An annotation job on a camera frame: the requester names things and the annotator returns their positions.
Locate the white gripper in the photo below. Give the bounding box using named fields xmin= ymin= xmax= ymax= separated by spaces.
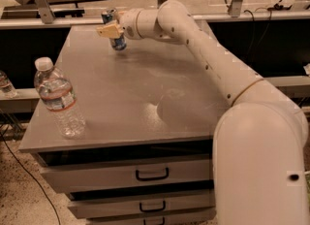
xmin=96 ymin=9 xmax=141 ymax=40

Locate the blue silver redbull can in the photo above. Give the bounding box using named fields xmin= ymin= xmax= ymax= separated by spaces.
xmin=102 ymin=8 xmax=127 ymax=50

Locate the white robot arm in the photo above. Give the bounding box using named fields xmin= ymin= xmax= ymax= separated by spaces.
xmin=98 ymin=1 xmax=310 ymax=225

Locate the clear plastic water bottle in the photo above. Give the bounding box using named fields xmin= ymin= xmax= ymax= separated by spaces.
xmin=34 ymin=57 xmax=85 ymax=138

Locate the grey drawer cabinet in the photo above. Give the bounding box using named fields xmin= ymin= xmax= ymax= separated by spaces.
xmin=19 ymin=25 xmax=228 ymax=225

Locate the water bottle on shelf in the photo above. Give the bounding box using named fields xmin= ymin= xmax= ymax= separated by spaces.
xmin=0 ymin=70 xmax=17 ymax=98

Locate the left metal bracket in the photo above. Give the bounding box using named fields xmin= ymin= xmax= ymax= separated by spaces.
xmin=35 ymin=0 xmax=55 ymax=24

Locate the top drawer black handle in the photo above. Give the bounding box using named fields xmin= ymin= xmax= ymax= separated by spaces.
xmin=135 ymin=168 xmax=170 ymax=181

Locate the drawer black handle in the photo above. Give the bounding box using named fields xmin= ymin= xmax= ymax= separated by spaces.
xmin=139 ymin=201 xmax=166 ymax=213
xmin=135 ymin=168 xmax=170 ymax=181

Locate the black floor cable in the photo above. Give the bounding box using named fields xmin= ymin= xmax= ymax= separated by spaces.
xmin=0 ymin=128 xmax=62 ymax=225

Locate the middle drawer black handle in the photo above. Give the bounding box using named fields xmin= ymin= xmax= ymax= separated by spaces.
xmin=139 ymin=201 xmax=166 ymax=213

